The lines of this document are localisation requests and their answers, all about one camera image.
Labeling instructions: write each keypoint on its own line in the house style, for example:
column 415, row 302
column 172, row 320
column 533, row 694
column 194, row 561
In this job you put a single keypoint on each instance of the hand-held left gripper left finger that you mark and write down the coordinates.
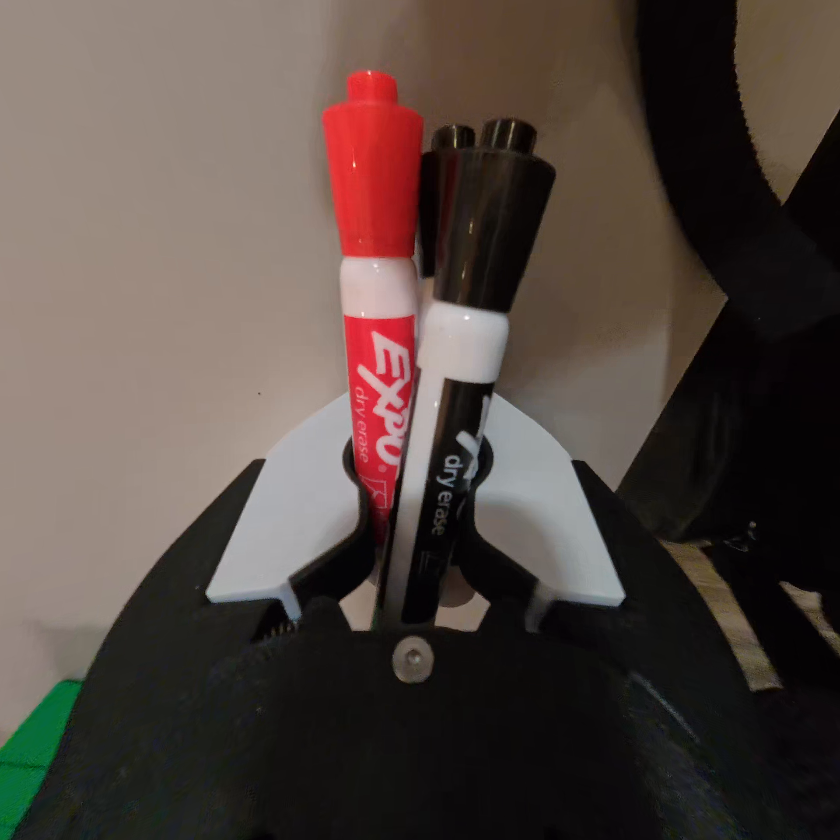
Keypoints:
column 289, row 525

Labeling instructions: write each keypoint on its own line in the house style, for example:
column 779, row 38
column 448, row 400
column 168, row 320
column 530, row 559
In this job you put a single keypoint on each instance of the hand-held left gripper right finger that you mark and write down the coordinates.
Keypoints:
column 544, row 525

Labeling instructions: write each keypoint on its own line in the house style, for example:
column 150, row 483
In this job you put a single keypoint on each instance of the black dry erase marker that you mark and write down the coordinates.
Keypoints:
column 453, row 138
column 485, row 229

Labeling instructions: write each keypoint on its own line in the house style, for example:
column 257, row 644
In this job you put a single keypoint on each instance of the red dry erase marker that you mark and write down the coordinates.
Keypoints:
column 374, row 197

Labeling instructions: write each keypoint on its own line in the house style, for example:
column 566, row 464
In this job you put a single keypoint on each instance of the green cloth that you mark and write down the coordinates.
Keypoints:
column 33, row 754

